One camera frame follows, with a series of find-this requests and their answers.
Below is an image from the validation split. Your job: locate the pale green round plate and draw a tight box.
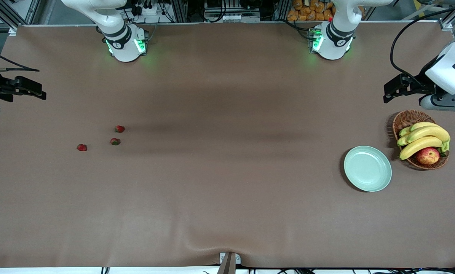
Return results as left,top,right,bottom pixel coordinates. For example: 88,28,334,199
343,146,393,193

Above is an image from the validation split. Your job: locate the brown wicker basket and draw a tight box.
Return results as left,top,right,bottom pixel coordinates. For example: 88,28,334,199
392,110,450,170

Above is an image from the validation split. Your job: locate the yellow banana bunch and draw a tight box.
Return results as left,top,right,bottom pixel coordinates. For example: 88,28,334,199
397,122,451,161

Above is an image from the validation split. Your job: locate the red yellow apple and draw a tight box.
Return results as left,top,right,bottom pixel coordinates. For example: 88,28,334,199
416,147,441,165

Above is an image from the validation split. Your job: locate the pile of orange round food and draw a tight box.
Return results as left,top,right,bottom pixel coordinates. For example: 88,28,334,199
287,0,336,22

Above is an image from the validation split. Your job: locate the white power strip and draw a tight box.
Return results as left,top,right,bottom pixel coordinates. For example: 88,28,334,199
133,0,160,16

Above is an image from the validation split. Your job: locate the white terminal block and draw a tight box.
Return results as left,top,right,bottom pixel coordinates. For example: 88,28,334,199
204,14,238,22

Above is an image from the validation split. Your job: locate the brown table cover mat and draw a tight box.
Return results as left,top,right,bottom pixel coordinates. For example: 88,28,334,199
0,21,455,269

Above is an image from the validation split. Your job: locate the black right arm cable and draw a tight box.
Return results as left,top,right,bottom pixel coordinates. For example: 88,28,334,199
0,45,40,73

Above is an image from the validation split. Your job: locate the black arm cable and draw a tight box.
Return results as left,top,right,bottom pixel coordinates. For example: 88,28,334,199
390,6,455,86
0,45,40,73

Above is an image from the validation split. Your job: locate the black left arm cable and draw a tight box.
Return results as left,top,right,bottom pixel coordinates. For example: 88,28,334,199
390,6,455,86

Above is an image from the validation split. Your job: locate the aluminium frame corner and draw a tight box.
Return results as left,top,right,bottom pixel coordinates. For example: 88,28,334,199
0,0,41,37
439,0,455,33

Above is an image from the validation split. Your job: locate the metal table edge bracket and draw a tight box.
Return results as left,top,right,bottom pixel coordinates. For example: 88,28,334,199
217,252,242,274

